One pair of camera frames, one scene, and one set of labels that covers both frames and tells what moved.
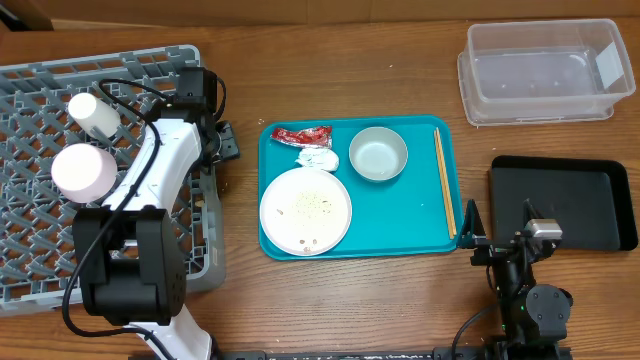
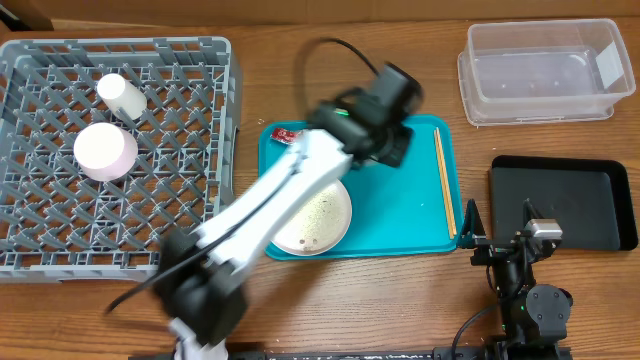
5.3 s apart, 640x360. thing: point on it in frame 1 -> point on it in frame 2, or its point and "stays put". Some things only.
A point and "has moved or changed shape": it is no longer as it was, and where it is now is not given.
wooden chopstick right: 446,186 stays put
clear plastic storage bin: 543,71 stays put
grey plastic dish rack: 38,258 has moved or changed shape
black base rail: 358,354 stays put
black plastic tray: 590,198 stays put
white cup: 93,113 -> 118,93
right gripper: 473,235 stays put
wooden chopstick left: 444,193 stays put
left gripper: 227,141 -> 395,148
